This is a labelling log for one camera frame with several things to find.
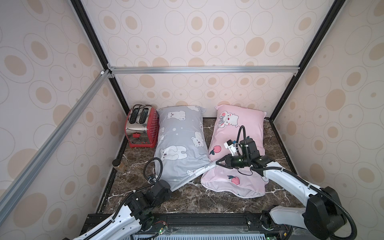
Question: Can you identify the pink cat pillow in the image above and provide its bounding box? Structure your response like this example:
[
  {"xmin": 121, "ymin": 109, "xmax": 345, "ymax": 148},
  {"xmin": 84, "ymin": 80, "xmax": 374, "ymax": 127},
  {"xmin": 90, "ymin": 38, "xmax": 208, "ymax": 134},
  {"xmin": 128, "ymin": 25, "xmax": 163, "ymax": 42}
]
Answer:
[{"xmin": 201, "ymin": 105, "xmax": 269, "ymax": 199}]

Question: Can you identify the grey polar bear pillow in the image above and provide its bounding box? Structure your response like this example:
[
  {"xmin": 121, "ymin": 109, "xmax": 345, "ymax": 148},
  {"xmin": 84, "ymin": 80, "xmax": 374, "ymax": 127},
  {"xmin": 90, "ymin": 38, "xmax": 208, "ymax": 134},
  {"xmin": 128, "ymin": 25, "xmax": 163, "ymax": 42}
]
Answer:
[{"xmin": 155, "ymin": 106, "xmax": 215, "ymax": 192}]

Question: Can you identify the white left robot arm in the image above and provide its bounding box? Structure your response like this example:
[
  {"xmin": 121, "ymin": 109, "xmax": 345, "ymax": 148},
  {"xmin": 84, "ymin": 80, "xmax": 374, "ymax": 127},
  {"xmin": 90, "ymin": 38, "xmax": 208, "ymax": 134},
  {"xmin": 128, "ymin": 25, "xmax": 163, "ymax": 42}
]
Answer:
[{"xmin": 76, "ymin": 180, "xmax": 172, "ymax": 240}]

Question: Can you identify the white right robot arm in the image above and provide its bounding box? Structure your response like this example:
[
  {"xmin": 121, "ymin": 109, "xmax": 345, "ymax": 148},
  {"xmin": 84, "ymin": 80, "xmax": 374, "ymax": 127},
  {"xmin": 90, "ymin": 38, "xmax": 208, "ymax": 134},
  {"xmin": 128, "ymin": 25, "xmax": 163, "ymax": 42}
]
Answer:
[{"xmin": 216, "ymin": 154, "xmax": 347, "ymax": 240}]

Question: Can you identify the red and chrome toaster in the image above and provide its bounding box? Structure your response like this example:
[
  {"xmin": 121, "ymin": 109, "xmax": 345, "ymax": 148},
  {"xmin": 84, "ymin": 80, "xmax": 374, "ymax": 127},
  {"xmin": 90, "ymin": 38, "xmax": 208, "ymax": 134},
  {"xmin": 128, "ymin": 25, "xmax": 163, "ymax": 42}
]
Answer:
[{"xmin": 125, "ymin": 104, "xmax": 159, "ymax": 148}]

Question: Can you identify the small brown capped bottle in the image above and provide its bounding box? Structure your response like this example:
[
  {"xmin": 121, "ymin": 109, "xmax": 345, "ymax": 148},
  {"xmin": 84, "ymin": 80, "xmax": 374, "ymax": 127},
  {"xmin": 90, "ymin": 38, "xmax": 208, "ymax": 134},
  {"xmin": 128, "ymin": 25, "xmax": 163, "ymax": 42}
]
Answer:
[{"xmin": 112, "ymin": 159, "xmax": 128, "ymax": 173}]

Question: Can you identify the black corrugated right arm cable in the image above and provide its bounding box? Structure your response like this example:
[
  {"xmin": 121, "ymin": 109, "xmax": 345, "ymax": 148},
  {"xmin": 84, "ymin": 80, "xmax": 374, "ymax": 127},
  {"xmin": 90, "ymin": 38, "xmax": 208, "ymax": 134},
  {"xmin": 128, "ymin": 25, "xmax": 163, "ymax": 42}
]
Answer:
[{"xmin": 235, "ymin": 125, "xmax": 358, "ymax": 240}]

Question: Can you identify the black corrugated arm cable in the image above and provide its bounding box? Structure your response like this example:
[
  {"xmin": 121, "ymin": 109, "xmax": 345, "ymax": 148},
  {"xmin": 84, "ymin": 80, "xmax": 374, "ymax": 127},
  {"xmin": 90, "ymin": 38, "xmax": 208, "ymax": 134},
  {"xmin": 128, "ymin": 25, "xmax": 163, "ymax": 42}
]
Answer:
[
  {"xmin": 80, "ymin": 157, "xmax": 164, "ymax": 240},
  {"xmin": 235, "ymin": 125, "xmax": 358, "ymax": 240}
]

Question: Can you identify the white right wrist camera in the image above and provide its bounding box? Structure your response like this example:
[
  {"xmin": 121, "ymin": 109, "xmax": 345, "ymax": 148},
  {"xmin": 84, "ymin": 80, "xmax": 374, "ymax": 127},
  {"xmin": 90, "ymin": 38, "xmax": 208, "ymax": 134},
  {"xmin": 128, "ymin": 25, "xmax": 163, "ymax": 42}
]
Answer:
[{"xmin": 224, "ymin": 140, "xmax": 238, "ymax": 156}]

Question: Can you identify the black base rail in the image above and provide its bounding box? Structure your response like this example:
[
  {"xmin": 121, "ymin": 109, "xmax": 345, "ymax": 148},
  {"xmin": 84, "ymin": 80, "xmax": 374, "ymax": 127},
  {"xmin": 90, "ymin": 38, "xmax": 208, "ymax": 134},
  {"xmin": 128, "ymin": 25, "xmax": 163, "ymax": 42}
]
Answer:
[{"xmin": 78, "ymin": 213, "xmax": 292, "ymax": 240}]

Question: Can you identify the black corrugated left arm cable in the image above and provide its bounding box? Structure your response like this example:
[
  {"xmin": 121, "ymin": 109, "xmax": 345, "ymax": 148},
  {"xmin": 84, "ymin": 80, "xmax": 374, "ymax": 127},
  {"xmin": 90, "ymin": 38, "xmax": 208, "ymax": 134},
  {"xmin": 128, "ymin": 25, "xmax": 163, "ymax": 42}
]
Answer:
[{"xmin": 80, "ymin": 157, "xmax": 164, "ymax": 240}]

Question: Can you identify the silver aluminium back rail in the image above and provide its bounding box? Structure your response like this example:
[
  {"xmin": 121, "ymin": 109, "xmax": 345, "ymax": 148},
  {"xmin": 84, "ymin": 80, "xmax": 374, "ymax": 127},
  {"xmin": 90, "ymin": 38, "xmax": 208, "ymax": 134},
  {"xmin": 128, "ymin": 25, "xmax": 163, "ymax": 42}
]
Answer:
[{"xmin": 110, "ymin": 66, "xmax": 300, "ymax": 75}]

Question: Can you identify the silver aluminium rail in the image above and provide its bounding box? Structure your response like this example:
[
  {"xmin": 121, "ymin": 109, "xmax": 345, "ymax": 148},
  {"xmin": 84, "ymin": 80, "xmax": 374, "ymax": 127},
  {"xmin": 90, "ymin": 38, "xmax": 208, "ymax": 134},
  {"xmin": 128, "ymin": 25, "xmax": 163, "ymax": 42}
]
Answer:
[
  {"xmin": 1, "ymin": 70, "xmax": 112, "ymax": 224},
  {"xmin": 110, "ymin": 66, "xmax": 300, "ymax": 75}
]

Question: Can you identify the silver aluminium left rail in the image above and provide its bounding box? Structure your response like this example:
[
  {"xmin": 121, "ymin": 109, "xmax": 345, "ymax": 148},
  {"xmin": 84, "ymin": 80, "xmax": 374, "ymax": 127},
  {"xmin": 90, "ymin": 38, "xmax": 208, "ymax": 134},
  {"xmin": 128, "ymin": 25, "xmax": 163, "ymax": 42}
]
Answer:
[{"xmin": 1, "ymin": 70, "xmax": 112, "ymax": 224}]

